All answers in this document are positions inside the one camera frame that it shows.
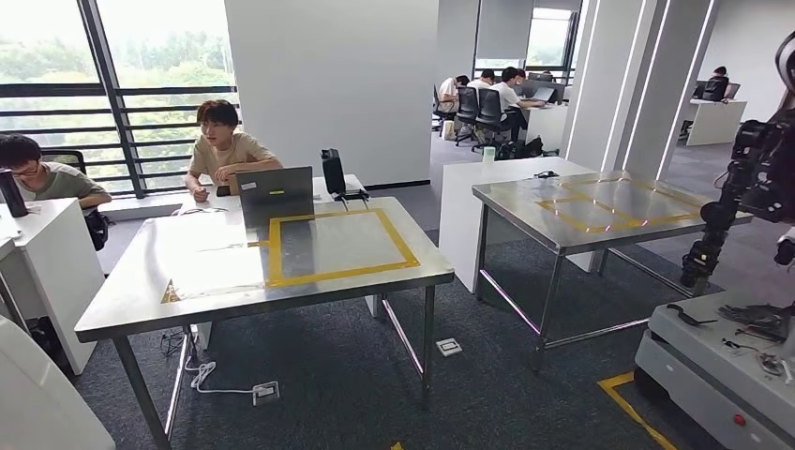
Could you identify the white plastic car part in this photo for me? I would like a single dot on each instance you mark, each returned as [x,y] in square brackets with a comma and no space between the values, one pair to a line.
[43,397]

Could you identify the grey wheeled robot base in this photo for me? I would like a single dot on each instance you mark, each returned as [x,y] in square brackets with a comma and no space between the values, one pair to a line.
[695,360]

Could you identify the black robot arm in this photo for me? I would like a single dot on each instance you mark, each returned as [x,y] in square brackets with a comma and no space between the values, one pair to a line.
[745,174]

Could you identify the steel workbench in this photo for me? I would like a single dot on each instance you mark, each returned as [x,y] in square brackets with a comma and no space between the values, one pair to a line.
[515,205]
[341,245]

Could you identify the black device with antennas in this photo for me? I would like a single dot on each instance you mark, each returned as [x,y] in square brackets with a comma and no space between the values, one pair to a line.
[351,195]

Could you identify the white desk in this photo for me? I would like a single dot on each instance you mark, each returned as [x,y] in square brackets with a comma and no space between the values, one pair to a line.
[56,267]
[714,121]
[355,181]
[546,124]

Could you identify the white table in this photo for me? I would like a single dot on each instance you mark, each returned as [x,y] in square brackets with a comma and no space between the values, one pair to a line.
[459,217]

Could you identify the black upright case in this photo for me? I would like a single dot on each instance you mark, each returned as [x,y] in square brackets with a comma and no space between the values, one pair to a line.
[333,171]

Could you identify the pale green cup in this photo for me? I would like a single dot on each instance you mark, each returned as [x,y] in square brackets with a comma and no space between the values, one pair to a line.
[489,154]

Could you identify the grey laptop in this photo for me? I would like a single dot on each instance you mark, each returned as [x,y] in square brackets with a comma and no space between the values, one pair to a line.
[544,94]
[276,195]

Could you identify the yellow tape square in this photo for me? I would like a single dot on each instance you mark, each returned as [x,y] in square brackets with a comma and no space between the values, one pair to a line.
[640,223]
[169,297]
[274,254]

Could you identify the floor socket box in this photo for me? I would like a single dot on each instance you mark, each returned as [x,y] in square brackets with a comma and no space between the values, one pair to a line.
[266,393]
[448,348]

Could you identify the person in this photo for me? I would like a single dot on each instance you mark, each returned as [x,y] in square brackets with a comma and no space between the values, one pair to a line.
[49,180]
[481,81]
[226,149]
[715,87]
[509,96]
[448,93]

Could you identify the black bag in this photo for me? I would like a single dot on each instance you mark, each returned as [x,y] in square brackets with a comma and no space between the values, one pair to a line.
[521,149]

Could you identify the black headset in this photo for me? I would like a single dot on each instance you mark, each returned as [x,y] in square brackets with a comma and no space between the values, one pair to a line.
[545,174]

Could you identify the black phone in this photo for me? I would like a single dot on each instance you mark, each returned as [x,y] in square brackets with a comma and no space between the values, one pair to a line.
[223,190]

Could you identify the black window railing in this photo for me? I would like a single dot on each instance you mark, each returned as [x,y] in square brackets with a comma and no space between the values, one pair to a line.
[174,91]

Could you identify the black bottle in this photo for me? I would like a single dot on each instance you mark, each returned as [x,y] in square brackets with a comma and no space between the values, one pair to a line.
[13,195]

